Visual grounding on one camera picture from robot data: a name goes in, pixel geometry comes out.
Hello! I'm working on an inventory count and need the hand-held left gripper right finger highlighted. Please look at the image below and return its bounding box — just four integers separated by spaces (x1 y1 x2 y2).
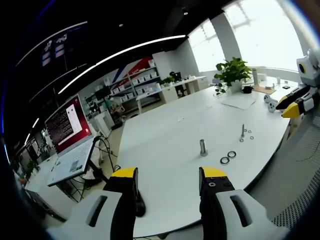
198 166 291 240

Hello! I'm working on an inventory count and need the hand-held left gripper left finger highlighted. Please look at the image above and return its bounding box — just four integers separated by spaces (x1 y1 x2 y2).
47 166 140 240

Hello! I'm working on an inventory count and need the thick threaded metal stud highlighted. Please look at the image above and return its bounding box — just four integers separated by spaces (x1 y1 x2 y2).
199 138 209 158

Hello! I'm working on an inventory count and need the white game controller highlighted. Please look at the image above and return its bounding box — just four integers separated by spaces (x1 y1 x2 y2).
267 101 279 114
263 94 278 105

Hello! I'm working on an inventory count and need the wooden board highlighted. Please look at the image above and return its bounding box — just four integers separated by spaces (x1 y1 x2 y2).
251 84 277 95

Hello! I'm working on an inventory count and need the black computer mouse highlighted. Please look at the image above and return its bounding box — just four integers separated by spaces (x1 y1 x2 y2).
135 188 147 218

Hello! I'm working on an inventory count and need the white paper sheet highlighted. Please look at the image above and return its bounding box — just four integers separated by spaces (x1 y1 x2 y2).
220 95 257 111

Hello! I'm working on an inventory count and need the potted green plant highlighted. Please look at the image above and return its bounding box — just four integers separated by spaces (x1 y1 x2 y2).
213 56 253 97

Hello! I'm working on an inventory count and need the white laptop with red screen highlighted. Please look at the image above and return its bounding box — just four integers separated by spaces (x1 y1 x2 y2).
44 94 95 188

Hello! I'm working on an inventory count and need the white side counter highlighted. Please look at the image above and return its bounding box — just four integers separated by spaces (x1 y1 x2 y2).
135 75 208 112

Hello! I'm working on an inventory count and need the small potted plant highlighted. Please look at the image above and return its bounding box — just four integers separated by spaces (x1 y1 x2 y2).
158 76 176 89

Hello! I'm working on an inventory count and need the white shelf with storage bins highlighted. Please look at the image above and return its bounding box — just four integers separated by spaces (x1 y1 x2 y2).
106 59 161 104

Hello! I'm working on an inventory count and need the long ceiling light strip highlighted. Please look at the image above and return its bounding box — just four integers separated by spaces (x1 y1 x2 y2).
57 34 187 95

